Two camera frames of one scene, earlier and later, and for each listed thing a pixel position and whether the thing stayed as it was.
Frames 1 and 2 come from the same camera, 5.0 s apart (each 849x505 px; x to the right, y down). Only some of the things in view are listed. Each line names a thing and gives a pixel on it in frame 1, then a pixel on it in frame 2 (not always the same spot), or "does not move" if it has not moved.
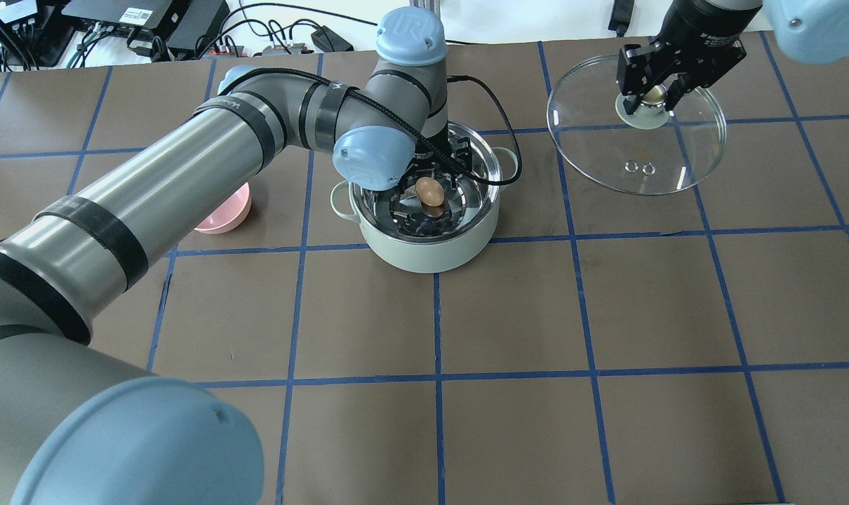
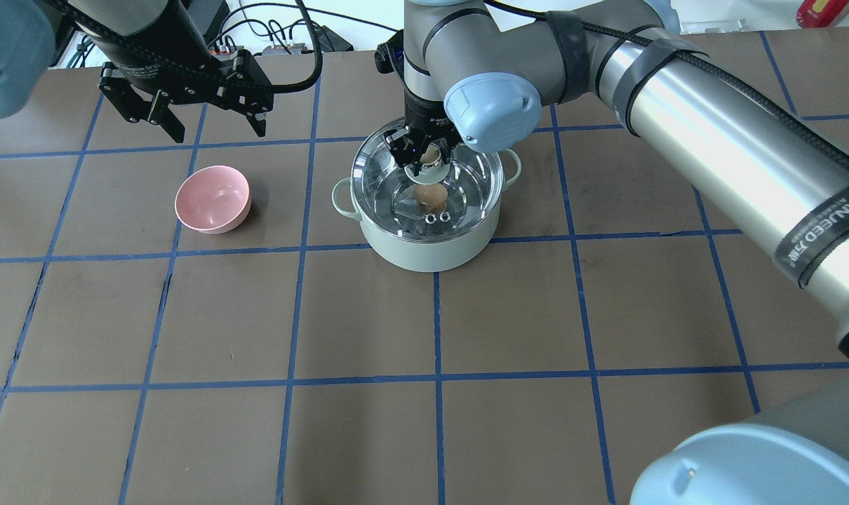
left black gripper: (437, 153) → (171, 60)
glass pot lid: (650, 151) → (394, 203)
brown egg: (429, 191) does not move
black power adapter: (328, 41) does not move
